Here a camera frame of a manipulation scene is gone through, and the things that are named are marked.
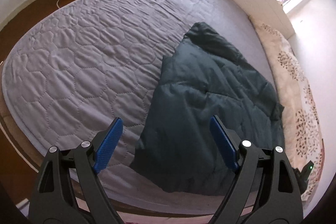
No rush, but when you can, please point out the floral cream duvet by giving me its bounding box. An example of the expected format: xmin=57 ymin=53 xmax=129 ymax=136
xmin=249 ymin=17 xmax=325 ymax=204

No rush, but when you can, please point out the white mattress with brown trim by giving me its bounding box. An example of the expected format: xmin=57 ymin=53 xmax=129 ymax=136
xmin=0 ymin=63 xmax=263 ymax=219

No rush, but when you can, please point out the dark teal puffer jacket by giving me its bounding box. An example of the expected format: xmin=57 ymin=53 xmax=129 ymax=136
xmin=130 ymin=22 xmax=285 ymax=196

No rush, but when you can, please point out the grey quilted bed cover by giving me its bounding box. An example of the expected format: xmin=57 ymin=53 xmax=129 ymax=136
xmin=2 ymin=0 xmax=273 ymax=214

